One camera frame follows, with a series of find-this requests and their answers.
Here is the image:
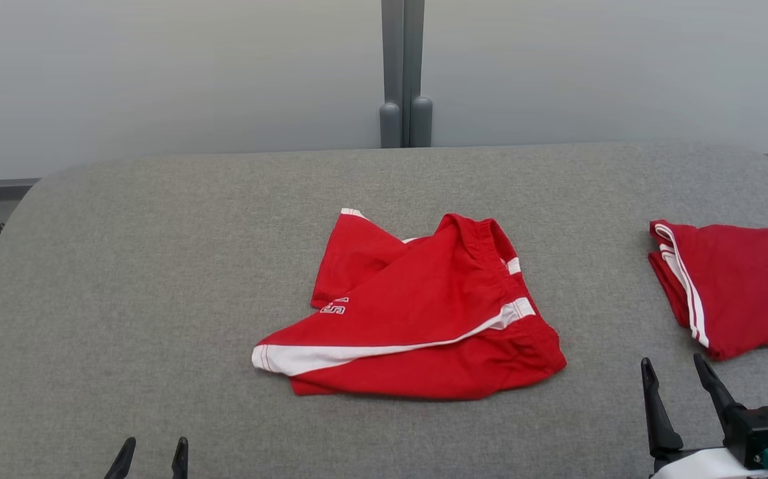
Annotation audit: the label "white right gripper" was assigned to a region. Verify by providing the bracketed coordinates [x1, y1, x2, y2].
[640, 353, 768, 479]

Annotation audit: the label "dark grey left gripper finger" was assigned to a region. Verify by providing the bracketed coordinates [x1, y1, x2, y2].
[171, 436, 190, 479]
[103, 436, 137, 479]

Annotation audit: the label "red shorts with white panels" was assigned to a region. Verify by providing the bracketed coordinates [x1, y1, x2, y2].
[648, 220, 768, 362]

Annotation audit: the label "red shorts with white lettering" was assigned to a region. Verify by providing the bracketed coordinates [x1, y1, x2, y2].
[251, 208, 568, 401]

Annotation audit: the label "grey metal partition post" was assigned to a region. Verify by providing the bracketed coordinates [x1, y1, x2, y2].
[379, 0, 406, 149]
[403, 0, 434, 148]

